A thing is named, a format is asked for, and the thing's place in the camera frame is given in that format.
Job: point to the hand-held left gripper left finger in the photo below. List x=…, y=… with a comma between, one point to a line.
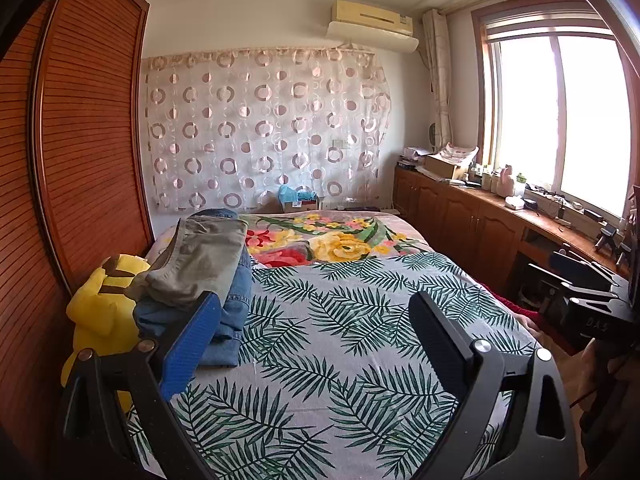
x=190, y=345

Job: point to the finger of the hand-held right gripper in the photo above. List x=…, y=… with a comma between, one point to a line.
x=595, y=294
x=580, y=266

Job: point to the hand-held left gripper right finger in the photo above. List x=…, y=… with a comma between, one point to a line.
x=440, y=340

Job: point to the grey pants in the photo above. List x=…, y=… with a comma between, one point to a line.
x=200, y=260

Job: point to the person's right forearm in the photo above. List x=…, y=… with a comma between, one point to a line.
x=587, y=375

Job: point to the blue jeans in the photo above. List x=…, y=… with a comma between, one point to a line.
x=232, y=320

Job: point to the red cloth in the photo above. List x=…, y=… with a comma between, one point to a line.
x=505, y=302

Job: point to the small white box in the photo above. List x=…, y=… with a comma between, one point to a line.
x=514, y=203

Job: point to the green capped bottle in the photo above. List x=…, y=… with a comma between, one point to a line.
x=520, y=185

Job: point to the yellow plush toy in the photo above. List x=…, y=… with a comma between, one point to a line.
x=95, y=310

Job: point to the pink bottle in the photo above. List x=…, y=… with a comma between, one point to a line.
x=506, y=180

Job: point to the leaf print bedsheet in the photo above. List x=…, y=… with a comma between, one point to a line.
x=325, y=360

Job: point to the wooden cabinet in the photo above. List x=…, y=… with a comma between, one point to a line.
x=460, y=215

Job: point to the floral blanket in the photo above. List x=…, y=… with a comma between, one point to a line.
x=340, y=240

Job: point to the wooden framed window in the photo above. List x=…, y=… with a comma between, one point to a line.
x=530, y=110

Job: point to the cardboard box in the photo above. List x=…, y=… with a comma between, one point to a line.
x=445, y=166

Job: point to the blue plastic bag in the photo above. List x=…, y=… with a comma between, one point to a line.
x=292, y=194

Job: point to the round standing mirror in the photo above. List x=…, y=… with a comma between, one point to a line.
x=435, y=135

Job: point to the circle pattern sheer curtain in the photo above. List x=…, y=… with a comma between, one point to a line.
x=260, y=125

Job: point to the wooden slatted wardrobe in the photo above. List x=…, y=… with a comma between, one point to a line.
x=90, y=135

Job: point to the beige window curtain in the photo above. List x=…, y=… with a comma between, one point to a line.
x=437, y=75

